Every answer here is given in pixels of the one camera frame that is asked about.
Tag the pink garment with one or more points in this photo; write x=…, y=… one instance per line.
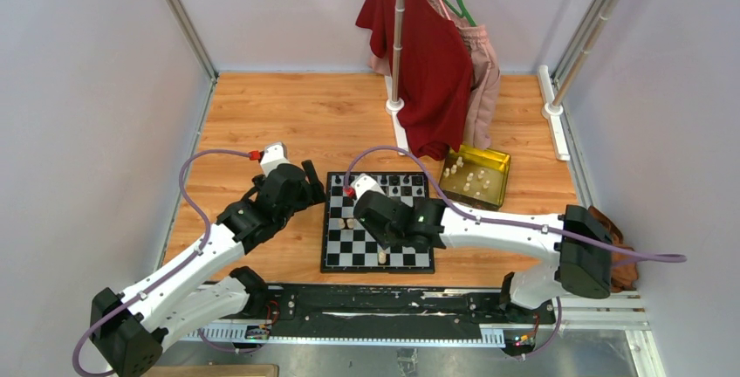
x=485, y=85

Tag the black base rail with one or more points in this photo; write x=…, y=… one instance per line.
x=388, y=315

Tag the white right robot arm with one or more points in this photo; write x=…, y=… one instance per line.
x=570, y=248

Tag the white right rack foot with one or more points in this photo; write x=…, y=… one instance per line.
x=553, y=114

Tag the brown cloth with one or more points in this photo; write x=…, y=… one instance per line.
x=623, y=276

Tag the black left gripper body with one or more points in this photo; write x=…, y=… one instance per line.
x=311, y=193

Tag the yellow metal tin box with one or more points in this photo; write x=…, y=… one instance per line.
x=476, y=177

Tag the white clothes rack stand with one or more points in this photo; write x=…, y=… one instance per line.
x=394, y=102

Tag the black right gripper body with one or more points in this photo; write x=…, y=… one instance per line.
x=385, y=238

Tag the black white chess board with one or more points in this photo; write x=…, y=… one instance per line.
x=368, y=239

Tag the red t-shirt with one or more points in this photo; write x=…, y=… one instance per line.
x=435, y=72

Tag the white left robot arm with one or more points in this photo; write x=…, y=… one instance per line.
x=132, y=328

